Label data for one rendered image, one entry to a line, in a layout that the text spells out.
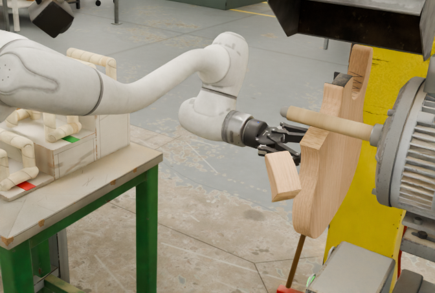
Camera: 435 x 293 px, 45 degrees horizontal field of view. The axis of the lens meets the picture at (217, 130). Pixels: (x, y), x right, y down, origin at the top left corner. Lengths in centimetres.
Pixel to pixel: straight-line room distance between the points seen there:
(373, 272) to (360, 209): 128
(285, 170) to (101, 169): 73
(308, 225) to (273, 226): 182
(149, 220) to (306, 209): 68
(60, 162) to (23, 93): 58
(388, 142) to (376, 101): 106
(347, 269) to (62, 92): 57
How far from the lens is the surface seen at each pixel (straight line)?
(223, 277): 262
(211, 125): 137
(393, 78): 196
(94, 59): 164
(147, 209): 169
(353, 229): 223
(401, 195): 99
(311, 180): 116
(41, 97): 95
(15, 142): 149
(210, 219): 303
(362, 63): 129
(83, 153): 155
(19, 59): 94
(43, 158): 151
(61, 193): 144
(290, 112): 111
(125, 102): 110
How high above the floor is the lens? 164
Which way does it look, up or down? 23 degrees down
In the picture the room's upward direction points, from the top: 3 degrees clockwise
